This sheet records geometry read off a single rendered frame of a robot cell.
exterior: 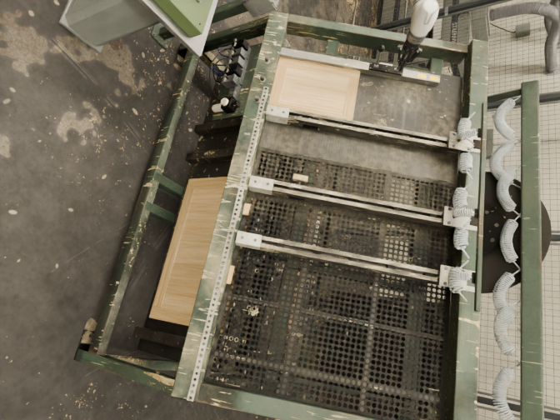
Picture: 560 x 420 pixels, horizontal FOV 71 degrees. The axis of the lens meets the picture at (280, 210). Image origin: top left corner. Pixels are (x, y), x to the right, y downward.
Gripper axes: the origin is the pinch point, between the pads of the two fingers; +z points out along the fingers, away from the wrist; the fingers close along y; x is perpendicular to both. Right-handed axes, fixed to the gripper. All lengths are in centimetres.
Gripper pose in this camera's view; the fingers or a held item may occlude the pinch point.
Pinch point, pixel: (402, 65)
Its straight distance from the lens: 240.5
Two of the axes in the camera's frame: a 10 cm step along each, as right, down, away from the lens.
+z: -0.2, 3.1, 9.5
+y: 9.8, 1.9, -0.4
